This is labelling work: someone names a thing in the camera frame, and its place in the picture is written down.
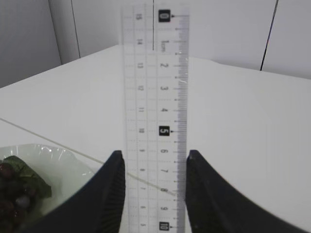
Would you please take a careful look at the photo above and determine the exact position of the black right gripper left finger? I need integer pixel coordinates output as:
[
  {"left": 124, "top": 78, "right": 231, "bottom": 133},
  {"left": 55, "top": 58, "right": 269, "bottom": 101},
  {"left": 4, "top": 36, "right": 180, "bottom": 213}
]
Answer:
[{"left": 22, "top": 150, "right": 126, "bottom": 233}]

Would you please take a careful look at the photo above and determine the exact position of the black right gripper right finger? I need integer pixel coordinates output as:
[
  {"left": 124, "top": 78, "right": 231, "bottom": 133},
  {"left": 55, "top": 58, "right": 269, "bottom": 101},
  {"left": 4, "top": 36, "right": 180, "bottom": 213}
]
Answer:
[{"left": 185, "top": 150, "right": 303, "bottom": 233}]

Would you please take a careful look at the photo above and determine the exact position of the purple artificial grape bunch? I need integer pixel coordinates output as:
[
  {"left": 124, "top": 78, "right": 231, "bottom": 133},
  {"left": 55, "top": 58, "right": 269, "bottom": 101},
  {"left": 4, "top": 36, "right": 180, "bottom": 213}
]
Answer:
[{"left": 0, "top": 155, "right": 52, "bottom": 233}]

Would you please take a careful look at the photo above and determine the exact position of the clear plastic ruler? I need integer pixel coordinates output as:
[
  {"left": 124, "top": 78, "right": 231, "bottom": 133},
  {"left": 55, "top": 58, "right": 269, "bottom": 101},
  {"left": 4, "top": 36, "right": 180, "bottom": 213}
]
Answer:
[{"left": 120, "top": 1, "right": 190, "bottom": 233}]

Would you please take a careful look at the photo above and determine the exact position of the green wavy plastic plate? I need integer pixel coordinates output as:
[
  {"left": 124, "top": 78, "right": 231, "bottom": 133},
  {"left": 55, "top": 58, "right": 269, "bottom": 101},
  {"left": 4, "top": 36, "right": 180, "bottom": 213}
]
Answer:
[{"left": 0, "top": 144, "right": 94, "bottom": 215}]

